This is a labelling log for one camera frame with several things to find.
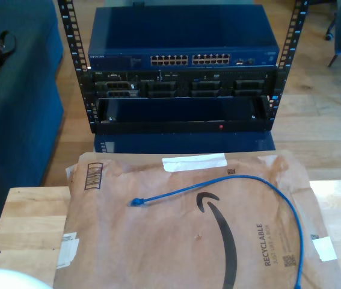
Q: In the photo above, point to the dark blue base box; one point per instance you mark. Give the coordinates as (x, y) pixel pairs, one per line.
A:
(188, 143)

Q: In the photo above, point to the long white tape strip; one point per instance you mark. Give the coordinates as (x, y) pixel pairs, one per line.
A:
(194, 162)

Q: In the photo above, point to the black rack server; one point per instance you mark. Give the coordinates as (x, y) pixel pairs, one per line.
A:
(164, 87)

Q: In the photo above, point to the brown packing paper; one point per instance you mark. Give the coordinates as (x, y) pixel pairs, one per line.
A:
(158, 241)

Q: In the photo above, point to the white paper label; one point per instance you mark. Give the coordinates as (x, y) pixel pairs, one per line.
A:
(68, 253)

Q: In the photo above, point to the blue couch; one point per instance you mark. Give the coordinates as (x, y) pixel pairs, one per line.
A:
(17, 135)

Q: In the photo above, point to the small white tape piece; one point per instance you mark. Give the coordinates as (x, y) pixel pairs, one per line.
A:
(323, 248)

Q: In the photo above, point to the blue network switch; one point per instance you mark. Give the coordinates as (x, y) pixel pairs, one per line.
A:
(182, 30)

